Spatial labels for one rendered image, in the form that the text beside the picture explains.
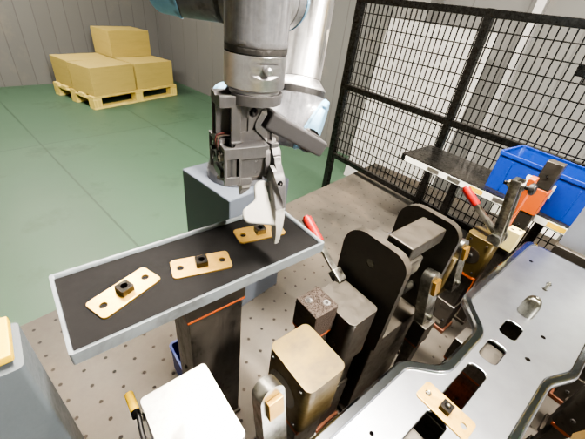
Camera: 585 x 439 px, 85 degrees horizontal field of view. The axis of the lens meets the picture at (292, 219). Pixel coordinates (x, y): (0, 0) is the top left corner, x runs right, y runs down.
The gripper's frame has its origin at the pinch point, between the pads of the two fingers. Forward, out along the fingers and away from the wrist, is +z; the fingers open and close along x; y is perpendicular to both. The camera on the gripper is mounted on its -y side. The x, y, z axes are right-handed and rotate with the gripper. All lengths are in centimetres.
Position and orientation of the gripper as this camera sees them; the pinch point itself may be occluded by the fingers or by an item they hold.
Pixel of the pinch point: (260, 216)
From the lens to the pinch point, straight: 53.1
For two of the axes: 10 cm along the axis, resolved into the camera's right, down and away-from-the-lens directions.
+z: -1.1, 8.2, 5.6
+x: 4.6, 5.5, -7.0
